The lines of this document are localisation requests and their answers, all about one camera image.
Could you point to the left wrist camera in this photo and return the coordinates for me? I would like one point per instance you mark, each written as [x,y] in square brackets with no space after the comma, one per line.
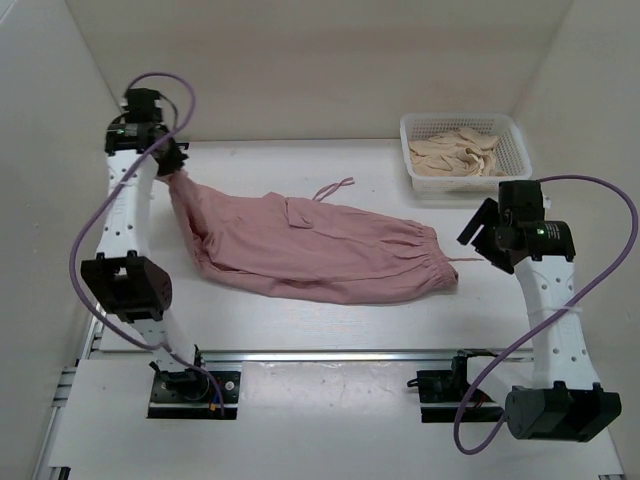
[163,103]

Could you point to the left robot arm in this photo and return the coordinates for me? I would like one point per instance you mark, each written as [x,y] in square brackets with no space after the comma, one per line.
[123,279]

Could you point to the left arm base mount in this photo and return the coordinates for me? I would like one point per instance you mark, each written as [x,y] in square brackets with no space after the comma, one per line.
[189,395]

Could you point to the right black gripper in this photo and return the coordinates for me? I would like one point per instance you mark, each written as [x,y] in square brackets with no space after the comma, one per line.
[486,216]

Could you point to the beige trousers in basket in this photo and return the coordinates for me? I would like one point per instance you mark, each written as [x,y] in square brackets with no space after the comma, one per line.
[461,152]

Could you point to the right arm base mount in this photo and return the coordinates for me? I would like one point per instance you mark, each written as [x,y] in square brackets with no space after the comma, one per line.
[441,388]

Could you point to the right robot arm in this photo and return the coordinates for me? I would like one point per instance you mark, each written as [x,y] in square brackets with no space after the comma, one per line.
[544,382]

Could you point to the aluminium rail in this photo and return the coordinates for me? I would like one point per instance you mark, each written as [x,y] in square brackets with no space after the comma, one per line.
[342,355]

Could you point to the white plastic basket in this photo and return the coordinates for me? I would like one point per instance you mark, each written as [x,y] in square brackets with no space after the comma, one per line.
[512,157]

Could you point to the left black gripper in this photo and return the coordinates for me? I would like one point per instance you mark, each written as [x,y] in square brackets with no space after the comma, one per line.
[176,162]

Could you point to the pink trousers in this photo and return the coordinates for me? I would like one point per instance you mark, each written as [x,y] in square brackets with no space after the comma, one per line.
[307,249]

